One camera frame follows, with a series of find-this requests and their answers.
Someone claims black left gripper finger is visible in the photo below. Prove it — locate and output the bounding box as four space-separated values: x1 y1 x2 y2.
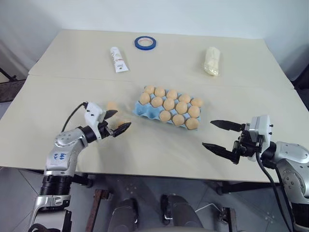
103 110 119 122
112 122 132 138

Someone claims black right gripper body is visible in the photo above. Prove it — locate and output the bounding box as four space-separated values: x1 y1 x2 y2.
232 123 264 165

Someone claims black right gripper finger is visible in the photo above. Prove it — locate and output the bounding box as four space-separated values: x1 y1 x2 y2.
202 142 239 165
210 119 244 132

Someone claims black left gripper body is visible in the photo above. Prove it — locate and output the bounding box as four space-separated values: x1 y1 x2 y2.
97 119 114 140

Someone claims blue egg carton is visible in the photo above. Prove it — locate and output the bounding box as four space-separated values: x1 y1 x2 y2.
132 85 202 131

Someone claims white printed tube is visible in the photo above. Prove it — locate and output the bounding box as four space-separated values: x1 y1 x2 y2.
109 46 129 73

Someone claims cream plastic bag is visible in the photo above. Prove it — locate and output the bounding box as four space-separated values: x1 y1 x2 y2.
202 46 222 78

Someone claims rusty brown metal bar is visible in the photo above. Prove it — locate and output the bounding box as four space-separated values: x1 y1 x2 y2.
220 206 238 232
86 189 113 232

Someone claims blue tape roll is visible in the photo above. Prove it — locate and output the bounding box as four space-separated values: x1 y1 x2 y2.
134 36 157 51

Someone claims dark rounded shape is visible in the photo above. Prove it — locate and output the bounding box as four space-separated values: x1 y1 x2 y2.
111 198 140 232
160 194 204 232

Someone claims dark chair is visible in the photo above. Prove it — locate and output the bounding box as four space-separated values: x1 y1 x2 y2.
289 42 309 111

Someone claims black stand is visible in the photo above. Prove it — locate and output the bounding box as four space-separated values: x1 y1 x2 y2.
0 67 26 103

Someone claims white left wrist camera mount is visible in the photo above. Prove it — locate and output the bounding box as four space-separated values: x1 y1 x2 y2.
84 101 107 141

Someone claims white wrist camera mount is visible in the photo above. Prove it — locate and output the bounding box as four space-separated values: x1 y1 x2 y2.
84 101 107 141
248 114 273 162

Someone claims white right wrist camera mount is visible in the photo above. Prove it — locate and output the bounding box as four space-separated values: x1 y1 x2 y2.
248 114 273 162

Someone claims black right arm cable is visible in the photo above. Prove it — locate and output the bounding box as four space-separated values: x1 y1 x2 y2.
255 144 298 232

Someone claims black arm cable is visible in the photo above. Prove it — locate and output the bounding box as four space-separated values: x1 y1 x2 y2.
255 144 298 232
61 102 88 133

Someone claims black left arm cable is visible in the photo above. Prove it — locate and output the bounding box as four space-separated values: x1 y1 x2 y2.
61 102 88 133

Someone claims thin white cable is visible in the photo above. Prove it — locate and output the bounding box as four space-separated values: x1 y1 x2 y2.
194 202 219 215

